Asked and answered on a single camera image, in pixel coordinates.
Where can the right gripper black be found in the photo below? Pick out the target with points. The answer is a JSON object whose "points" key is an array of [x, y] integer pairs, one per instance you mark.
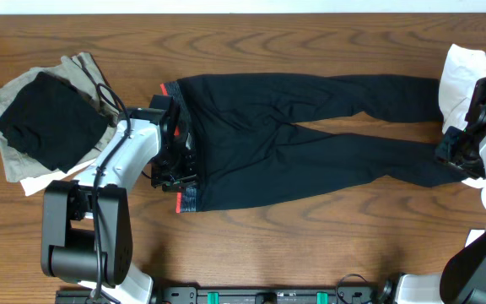
{"points": [[445, 151]]}

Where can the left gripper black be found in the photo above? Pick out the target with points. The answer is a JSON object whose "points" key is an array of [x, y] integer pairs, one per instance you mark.
{"points": [[175, 167]]}

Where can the black leggings with red waistband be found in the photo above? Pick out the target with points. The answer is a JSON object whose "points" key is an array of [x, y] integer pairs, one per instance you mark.
{"points": [[254, 147]]}

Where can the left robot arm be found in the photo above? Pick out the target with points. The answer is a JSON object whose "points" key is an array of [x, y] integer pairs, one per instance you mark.
{"points": [[86, 226]]}

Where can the white garment on right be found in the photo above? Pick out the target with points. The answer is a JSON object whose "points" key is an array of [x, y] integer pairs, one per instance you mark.
{"points": [[463, 68]]}

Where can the folded black garment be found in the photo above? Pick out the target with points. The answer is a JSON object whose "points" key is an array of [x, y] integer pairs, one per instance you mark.
{"points": [[52, 123]]}

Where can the folded beige garment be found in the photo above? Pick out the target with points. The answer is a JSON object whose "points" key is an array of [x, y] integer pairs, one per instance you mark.
{"points": [[81, 73]]}

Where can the folded white garment under pile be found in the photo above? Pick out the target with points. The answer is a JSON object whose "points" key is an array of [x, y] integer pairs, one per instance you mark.
{"points": [[36, 183]]}

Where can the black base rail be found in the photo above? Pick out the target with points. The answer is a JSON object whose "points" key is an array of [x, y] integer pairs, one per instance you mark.
{"points": [[350, 294]]}

